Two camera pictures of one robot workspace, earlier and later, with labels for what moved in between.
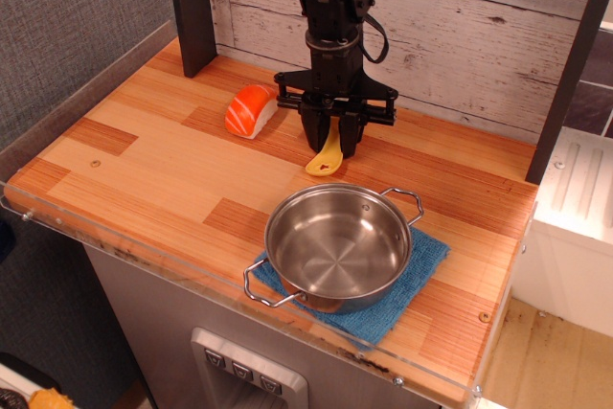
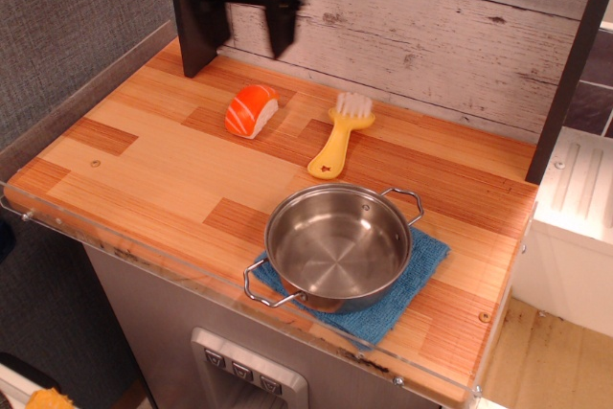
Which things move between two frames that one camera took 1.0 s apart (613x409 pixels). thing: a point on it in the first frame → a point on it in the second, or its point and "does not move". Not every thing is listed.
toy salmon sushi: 252,110 does not move
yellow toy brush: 330,156 does not move
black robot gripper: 336,80 → 200,2
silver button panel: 237,376 does not move
